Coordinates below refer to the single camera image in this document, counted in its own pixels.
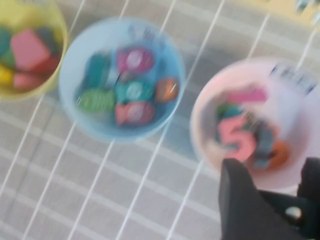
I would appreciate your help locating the paper label on pink bowl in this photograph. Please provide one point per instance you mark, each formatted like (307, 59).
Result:
(292, 80)

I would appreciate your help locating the coral wooden block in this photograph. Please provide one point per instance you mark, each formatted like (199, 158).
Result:
(27, 80)

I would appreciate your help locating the pink fish piece number one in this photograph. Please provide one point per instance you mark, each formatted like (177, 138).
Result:
(135, 58)

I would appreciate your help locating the green wooden block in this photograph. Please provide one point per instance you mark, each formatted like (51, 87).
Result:
(8, 58)

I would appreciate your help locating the teal wooden number piece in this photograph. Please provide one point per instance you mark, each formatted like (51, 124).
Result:
(233, 112)

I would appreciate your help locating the green wooden fish piece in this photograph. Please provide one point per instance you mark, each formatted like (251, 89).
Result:
(96, 100)

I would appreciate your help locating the grey checked tablecloth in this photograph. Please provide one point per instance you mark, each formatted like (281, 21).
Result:
(75, 187)

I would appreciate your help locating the colourful wooden puzzle board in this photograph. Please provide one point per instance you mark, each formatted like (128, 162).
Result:
(282, 2)

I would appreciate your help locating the dark teal wooden block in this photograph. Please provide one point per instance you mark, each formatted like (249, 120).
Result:
(4, 40)

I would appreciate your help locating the green wooden number piece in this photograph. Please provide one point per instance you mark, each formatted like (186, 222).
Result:
(221, 111)

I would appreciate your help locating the pink plastic bowl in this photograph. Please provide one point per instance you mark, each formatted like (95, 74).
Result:
(295, 120)

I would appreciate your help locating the orange wooden number piece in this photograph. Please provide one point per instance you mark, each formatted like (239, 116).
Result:
(281, 155)

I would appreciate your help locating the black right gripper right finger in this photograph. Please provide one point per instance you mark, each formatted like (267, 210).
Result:
(312, 195)

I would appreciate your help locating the pink wooden number five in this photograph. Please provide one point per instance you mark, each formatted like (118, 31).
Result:
(241, 147)

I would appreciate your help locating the yellow plastic bowl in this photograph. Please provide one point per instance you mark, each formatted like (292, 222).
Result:
(50, 15)

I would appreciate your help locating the yellow wooden block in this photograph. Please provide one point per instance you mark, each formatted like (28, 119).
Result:
(6, 75)

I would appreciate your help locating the dark teal wooden fish piece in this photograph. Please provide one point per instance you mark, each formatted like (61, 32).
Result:
(96, 67)

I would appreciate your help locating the red wooden block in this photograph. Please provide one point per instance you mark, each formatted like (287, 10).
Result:
(47, 65)

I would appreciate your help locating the light blue plastic bowl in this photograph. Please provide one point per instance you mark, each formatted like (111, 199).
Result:
(75, 75)

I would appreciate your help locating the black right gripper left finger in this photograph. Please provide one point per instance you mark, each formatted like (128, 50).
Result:
(245, 205)

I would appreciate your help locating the pink wooden square block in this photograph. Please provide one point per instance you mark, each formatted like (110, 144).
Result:
(30, 50)

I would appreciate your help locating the magenta wooden number piece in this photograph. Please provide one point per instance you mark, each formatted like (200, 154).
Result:
(250, 95)

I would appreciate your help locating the teal fish piece number two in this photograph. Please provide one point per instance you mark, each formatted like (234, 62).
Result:
(132, 91)

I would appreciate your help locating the orange wooden fish piece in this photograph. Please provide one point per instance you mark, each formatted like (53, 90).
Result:
(167, 90)

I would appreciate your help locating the dark grey wooden block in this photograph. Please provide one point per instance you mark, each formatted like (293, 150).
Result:
(47, 36)

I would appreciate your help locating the pink fish piece number five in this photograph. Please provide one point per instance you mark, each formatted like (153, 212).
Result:
(133, 112)

